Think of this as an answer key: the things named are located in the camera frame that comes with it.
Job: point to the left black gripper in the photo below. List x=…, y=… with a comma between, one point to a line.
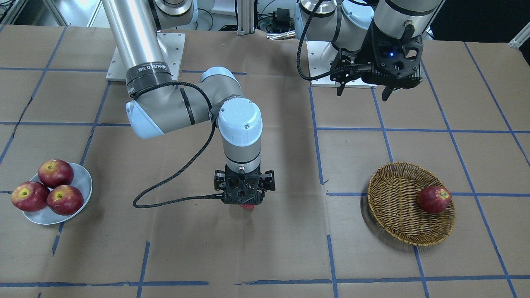
x=369, y=49

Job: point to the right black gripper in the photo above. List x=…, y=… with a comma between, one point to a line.
x=218, y=181

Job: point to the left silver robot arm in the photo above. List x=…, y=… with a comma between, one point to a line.
x=345, y=23

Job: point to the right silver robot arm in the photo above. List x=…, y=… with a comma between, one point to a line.
x=161, y=104

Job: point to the wicker basket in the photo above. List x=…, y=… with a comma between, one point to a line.
x=392, y=195

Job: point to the dark red apple in basket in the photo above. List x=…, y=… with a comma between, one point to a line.
x=434, y=199

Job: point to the light blue plate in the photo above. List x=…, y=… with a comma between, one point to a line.
x=82, y=181

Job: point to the red apple plate front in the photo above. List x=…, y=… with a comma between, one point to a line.
x=65, y=200

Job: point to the red apple plate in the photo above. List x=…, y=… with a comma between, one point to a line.
x=65, y=200
x=30, y=196
x=53, y=173

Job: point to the red apple plate top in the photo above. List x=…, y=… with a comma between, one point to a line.
x=53, y=173

